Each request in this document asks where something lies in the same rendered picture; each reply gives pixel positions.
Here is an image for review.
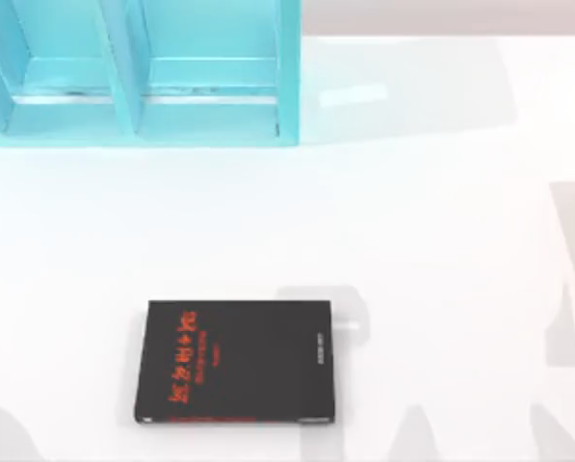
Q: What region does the light blue upright rack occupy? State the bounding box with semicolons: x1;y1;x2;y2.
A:
0;0;302;149

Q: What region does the black book with red lettering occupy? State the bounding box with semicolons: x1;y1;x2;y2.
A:
133;299;337;426

